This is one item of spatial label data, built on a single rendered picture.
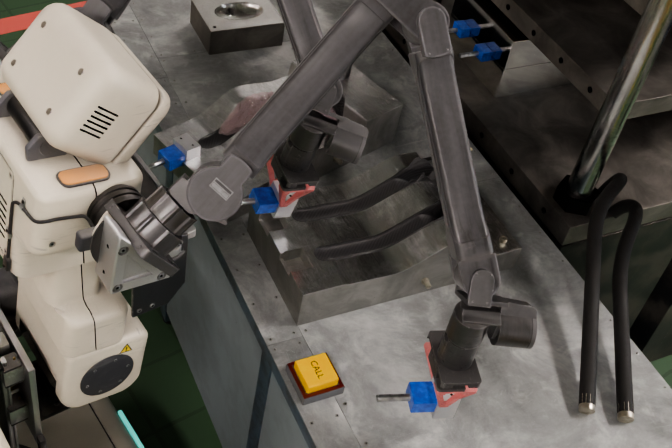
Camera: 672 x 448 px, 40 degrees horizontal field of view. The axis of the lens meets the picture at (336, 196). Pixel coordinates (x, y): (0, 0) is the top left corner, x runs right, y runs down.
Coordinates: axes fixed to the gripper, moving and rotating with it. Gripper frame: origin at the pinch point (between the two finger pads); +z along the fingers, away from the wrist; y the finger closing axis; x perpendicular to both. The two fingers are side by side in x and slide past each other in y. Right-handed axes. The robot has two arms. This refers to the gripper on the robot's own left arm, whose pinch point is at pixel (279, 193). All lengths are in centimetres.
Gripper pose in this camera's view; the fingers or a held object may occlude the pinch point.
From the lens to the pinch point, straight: 173.7
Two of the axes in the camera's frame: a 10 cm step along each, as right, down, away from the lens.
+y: -3.8, -7.7, 5.2
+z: -3.5, 6.4, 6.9
